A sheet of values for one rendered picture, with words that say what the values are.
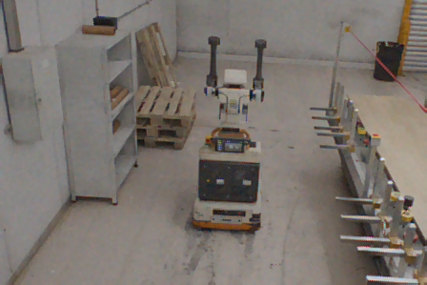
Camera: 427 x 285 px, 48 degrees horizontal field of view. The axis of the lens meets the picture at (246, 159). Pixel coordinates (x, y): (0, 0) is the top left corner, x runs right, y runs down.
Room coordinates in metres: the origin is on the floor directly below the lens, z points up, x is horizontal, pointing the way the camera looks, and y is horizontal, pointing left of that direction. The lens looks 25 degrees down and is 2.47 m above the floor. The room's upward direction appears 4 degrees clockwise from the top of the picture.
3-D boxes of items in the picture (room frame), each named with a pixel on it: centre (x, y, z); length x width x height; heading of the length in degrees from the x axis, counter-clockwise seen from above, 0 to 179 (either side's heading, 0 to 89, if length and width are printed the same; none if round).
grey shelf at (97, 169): (4.48, 1.48, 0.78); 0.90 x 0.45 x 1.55; 0
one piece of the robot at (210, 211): (3.65, 0.13, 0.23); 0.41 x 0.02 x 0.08; 90
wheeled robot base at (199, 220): (3.98, 0.15, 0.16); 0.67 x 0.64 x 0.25; 0
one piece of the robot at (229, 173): (3.88, 0.15, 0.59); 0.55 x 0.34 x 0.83; 90
